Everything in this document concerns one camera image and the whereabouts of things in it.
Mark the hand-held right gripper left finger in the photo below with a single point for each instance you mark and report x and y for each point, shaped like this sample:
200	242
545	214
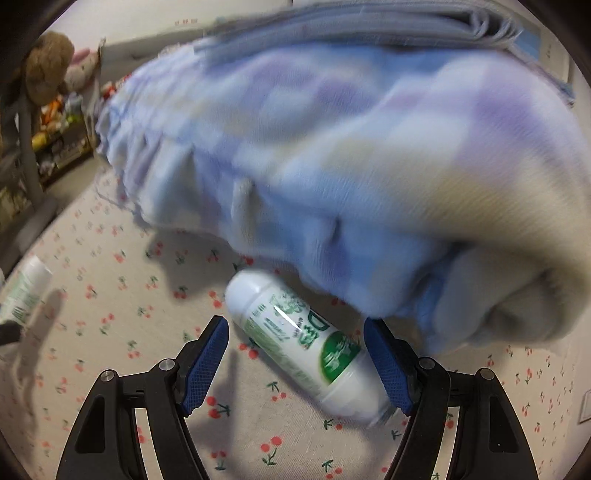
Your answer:
203	364

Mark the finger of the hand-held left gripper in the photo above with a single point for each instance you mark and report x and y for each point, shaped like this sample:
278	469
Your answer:
9	334

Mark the wooden toy shelf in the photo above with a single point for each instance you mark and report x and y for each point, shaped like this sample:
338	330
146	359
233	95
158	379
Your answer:
60	147

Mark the white green-label bottle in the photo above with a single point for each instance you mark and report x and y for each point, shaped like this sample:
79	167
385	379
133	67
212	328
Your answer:
27	286
277	314

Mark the folded grey cloth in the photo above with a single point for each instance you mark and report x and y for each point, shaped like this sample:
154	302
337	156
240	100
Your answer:
369	23

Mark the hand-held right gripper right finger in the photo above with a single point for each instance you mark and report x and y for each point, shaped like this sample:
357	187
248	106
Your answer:
388	364

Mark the cherry print bed sheet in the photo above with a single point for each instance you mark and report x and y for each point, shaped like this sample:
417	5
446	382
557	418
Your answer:
138	323

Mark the brown plush toy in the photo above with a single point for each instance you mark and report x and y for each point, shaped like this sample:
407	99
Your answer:
48	64

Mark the blue checked ruffled duvet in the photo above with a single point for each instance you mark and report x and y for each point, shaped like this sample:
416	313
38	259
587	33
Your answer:
323	161

